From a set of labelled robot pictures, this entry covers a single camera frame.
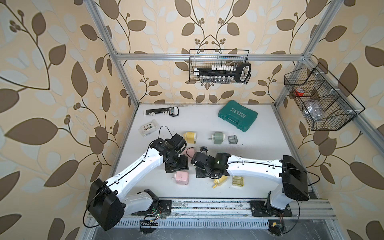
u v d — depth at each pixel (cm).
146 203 61
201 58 91
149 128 102
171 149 55
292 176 42
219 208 75
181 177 77
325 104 72
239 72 83
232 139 101
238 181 83
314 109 73
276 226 71
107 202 39
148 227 69
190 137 94
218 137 94
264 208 73
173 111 116
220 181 77
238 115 108
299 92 81
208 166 59
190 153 64
